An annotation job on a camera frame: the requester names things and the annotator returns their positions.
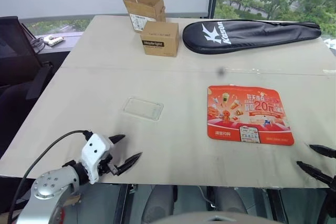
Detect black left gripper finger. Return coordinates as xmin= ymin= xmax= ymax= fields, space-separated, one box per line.
xmin=114 ymin=152 xmax=143 ymax=177
xmin=109 ymin=134 xmax=127 ymax=145

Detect black office chair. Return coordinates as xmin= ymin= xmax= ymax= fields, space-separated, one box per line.
xmin=0 ymin=60 xmax=54 ymax=158

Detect grey rounded shape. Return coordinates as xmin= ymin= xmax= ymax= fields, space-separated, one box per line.
xmin=143 ymin=185 xmax=177 ymax=221

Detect open cardboard box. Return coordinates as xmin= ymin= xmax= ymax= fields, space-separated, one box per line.
xmin=123 ymin=0 xmax=167 ymax=34

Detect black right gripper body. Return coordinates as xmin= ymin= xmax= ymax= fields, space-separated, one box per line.
xmin=324 ymin=172 xmax=336 ymax=192

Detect white power strip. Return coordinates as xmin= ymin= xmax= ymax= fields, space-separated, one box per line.
xmin=43 ymin=35 xmax=65 ymax=47

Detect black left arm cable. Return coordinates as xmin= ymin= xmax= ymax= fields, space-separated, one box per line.
xmin=7 ymin=129 xmax=94 ymax=222

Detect black monitor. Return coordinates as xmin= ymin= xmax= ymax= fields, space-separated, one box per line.
xmin=0 ymin=16 xmax=44 ymax=86

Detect orange printed mouse pad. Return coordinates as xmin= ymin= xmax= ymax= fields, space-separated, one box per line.
xmin=206 ymin=85 xmax=295 ymax=147

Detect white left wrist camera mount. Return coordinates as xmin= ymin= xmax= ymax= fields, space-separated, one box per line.
xmin=80 ymin=133 xmax=115 ymax=185

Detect thin white cable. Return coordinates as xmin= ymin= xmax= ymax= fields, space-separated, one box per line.
xmin=198 ymin=186 xmax=214 ymax=205

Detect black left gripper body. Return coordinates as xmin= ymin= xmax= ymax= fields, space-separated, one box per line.
xmin=97 ymin=154 xmax=119 ymax=178

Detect black racket bag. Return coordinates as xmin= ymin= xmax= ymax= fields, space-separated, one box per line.
xmin=182 ymin=19 xmax=322 ymax=55

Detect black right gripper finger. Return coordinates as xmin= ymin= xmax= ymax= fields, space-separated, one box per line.
xmin=296 ymin=161 xmax=332 ymax=184
xmin=309 ymin=144 xmax=336 ymax=159

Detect clear plastic tray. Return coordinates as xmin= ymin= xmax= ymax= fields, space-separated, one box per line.
xmin=121 ymin=96 xmax=165 ymax=123

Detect closed cardboard box black label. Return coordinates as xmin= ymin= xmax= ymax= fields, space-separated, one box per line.
xmin=140 ymin=20 xmax=180 ymax=58

